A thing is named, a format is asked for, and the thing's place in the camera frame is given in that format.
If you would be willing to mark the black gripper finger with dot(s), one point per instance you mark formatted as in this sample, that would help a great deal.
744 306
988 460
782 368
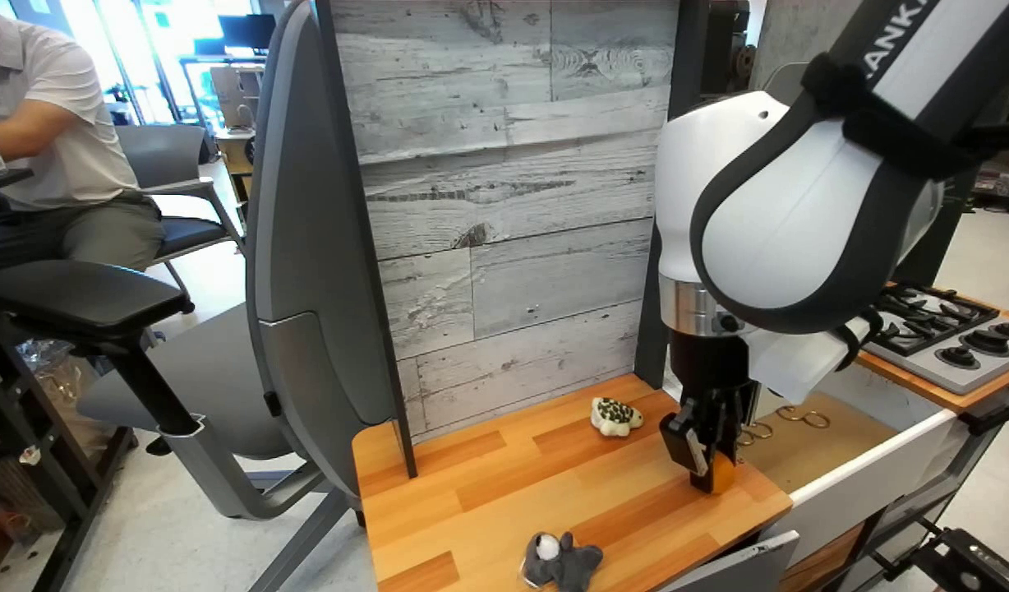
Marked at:
689 447
738 430

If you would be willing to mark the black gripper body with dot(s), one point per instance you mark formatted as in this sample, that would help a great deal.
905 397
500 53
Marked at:
710 366

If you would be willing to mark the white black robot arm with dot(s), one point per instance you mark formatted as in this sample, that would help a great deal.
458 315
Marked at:
788 209

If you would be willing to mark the bare person forearm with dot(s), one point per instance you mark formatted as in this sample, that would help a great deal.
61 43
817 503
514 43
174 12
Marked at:
32 133

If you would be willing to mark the white green turtle toy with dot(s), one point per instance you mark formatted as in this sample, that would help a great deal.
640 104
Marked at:
615 419

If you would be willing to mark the grey toy sink basin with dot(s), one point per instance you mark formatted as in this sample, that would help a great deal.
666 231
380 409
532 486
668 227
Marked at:
821 431

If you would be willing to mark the grey cabinet door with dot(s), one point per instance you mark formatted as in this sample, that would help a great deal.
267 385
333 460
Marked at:
733 567

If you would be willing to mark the grey plush toy white head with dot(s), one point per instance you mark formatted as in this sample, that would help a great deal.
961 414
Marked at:
574 565

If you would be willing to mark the wooden toy kitchen counter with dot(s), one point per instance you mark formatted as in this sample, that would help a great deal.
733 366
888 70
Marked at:
503 482

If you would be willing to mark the black burner grate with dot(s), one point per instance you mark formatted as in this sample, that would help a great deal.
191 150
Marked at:
951 306
900 332

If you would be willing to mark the grey toy stove panel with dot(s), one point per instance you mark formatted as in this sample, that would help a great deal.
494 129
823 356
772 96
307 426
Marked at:
930 368

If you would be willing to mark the grey wood plank backdrop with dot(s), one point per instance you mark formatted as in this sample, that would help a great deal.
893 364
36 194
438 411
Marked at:
503 218

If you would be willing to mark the large grey office chair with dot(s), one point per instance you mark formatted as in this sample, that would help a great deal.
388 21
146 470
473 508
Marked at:
307 275

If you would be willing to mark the dark computer monitor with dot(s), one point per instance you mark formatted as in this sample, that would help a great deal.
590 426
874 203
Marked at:
249 32

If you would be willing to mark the grey chair blue seat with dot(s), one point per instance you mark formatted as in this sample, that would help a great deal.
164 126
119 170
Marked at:
163 151

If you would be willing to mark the black padded chair armrest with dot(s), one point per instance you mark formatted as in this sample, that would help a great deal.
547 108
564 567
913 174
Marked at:
76 297

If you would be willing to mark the person in white shirt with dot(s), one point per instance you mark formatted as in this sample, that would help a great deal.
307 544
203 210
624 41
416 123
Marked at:
61 82

